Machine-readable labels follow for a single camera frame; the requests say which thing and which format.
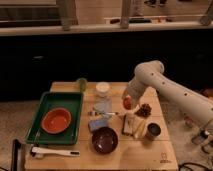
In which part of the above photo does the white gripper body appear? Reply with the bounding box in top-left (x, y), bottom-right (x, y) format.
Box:
top-left (122, 85), bottom-right (141, 110)

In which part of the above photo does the red orange apple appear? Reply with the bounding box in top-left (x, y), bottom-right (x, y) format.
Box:
top-left (123, 97), bottom-right (132, 110)

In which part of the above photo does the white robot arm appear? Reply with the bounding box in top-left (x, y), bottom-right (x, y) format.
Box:
top-left (122, 60), bottom-right (213, 134)

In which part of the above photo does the dark purple bowl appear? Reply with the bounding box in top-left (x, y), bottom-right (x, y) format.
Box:
top-left (92, 127), bottom-right (118, 154)

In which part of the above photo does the orange bowl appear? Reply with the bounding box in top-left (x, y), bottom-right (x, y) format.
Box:
top-left (41, 107), bottom-right (72, 134)

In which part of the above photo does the brown pine cone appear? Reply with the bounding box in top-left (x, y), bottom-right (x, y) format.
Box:
top-left (135, 103), bottom-right (152, 118)

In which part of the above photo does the white cup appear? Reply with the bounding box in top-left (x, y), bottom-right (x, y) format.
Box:
top-left (96, 82), bottom-right (110, 97)

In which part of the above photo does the grey cloth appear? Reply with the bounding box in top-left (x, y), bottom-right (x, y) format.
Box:
top-left (94, 99), bottom-right (112, 113)

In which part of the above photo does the wooden block with dark edge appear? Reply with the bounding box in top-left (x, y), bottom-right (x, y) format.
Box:
top-left (122, 113), bottom-right (135, 136)

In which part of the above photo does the metal cup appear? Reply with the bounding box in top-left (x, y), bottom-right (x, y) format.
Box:
top-left (145, 123), bottom-right (161, 140)

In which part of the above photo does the silver utensil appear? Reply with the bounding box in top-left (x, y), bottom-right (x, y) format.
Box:
top-left (88, 111), bottom-right (118, 116)

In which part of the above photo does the blue sponge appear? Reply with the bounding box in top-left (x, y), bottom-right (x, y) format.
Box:
top-left (88, 118), bottom-right (108, 132)

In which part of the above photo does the green cup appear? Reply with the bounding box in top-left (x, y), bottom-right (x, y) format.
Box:
top-left (77, 78), bottom-right (87, 92)

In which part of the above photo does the green plastic tray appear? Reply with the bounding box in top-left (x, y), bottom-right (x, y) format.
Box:
top-left (25, 92), bottom-right (83, 145)

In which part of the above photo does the white black brush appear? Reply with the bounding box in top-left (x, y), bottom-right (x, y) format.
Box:
top-left (31, 147), bottom-right (80, 157)

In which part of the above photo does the black chair back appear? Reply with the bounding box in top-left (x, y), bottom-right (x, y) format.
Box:
top-left (10, 139), bottom-right (22, 171)

